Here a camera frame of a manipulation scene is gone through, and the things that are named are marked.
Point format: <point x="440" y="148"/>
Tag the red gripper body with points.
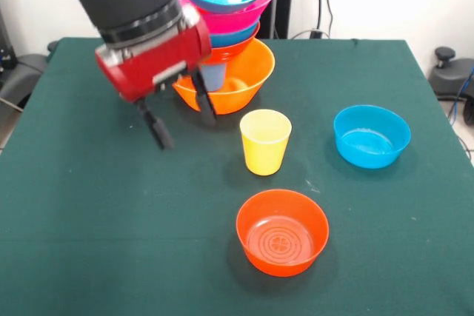
<point x="148" y="72"/>

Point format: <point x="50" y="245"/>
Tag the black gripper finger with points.
<point x="205" y="101"/>
<point x="155" y="125"/>

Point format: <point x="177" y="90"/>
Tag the blue cup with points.
<point x="215" y="77"/>

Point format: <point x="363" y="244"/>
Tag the large orange bowl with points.
<point x="252" y="79"/>

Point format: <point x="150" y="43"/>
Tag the wide red bowl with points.
<point x="233" y="53"/>

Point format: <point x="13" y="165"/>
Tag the large pink bowl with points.
<point x="237" y="21"/>

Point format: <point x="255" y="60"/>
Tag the small red bowl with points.
<point x="281" y="242"/>

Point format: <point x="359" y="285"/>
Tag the yellow cup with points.
<point x="265" y="153"/>

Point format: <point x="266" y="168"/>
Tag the small teal blue bowl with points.
<point x="370" y="146"/>

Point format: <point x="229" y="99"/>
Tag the dark green table cloth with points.
<point x="207" y="290"/>

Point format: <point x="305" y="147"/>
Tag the black pedestal leg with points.
<point x="22" y="72"/>
<point x="450" y="79"/>

